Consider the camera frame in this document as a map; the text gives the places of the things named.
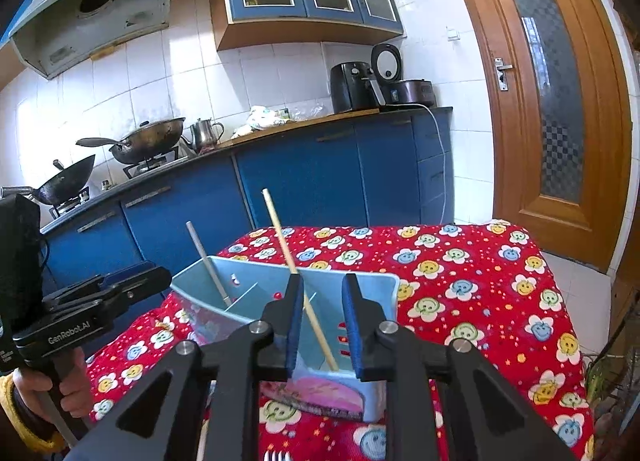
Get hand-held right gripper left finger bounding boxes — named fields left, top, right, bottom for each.
left=65, top=272, right=306, bottom=461

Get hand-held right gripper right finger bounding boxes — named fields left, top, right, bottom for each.
left=342, top=272, right=577, bottom=461

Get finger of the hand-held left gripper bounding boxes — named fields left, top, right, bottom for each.
left=102, top=263, right=174, bottom=294
left=42, top=277, right=151, bottom=316

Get white chopstick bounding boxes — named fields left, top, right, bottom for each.
left=186, top=221, right=233, bottom=307

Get light blue utensil holder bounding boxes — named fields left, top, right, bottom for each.
left=170, top=255, right=401, bottom=424

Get wooden chopstick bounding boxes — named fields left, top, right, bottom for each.
left=262, top=188, right=340, bottom=372
left=196, top=406, right=211, bottom=461

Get person's left forearm yellow sleeve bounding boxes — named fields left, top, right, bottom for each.
left=0, top=373, right=68, bottom=456

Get person's left hand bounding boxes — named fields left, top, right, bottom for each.
left=12, top=348, right=95, bottom=434

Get small black wok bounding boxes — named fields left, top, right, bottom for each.
left=0, top=154, right=97, bottom=206

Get gas stove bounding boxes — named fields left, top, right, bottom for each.
left=49, top=144, right=197, bottom=220

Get red floral tablecloth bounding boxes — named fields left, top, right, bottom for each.
left=85, top=220, right=596, bottom=461

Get large metal wok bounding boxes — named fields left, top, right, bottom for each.
left=76, top=116, right=187, bottom=165

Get blue base cabinets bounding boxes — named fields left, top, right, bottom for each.
left=40, top=108, right=456, bottom=357

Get metal kettle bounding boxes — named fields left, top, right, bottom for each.
left=189, top=118, right=226, bottom=152

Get patterned cloth bundle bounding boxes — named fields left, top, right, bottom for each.
left=231, top=105, right=287, bottom=139

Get clear plastic bag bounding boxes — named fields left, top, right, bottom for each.
left=285, top=100, right=332, bottom=120

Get grey range hood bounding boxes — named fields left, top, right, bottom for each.
left=10, top=0, right=176, bottom=80

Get black air fryer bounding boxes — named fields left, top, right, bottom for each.
left=330, top=62, right=387, bottom=114

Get black rice cooker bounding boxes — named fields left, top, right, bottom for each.
left=371, top=42, right=437, bottom=107

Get wooden door with glass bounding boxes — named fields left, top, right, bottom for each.
left=437, top=0, right=633, bottom=274

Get white power cable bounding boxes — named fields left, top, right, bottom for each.
left=385, top=102, right=452, bottom=225

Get black wire rack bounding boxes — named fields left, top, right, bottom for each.
left=582, top=291, right=640, bottom=461

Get metal door handle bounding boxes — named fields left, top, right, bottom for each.
left=495, top=57, right=514, bottom=91

